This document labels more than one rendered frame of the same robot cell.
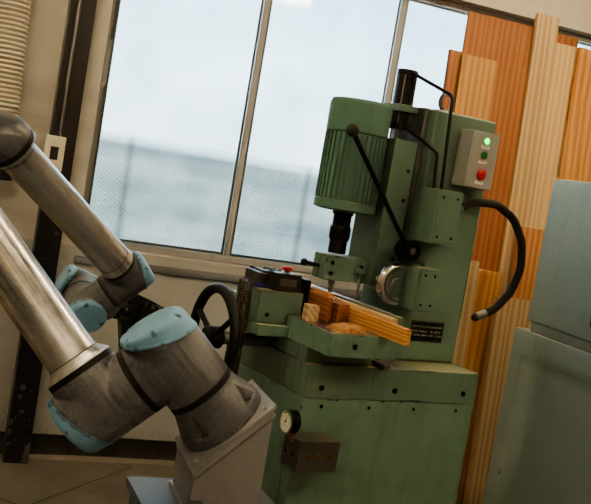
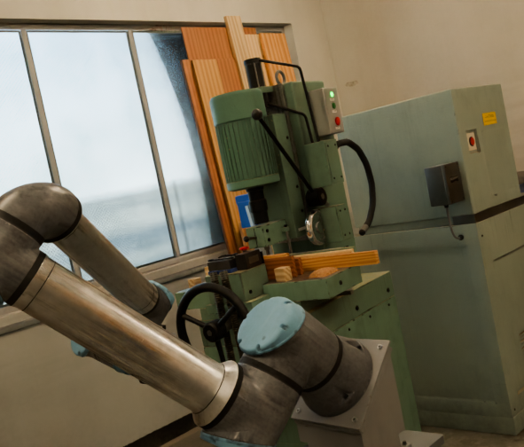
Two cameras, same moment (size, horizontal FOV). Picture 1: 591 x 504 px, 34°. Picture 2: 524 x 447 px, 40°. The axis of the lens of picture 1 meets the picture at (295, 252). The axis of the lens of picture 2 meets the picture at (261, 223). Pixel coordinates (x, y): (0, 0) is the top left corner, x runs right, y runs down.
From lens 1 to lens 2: 1.02 m
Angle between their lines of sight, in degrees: 24
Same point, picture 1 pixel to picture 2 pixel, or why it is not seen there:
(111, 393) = (269, 397)
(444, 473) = (398, 355)
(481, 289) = not seen: hidden behind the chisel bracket
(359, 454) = not seen: hidden behind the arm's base
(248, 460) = (387, 396)
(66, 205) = (112, 256)
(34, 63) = not seen: outside the picture
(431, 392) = (373, 298)
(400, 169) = (282, 137)
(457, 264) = (340, 197)
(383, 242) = (293, 199)
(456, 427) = (393, 317)
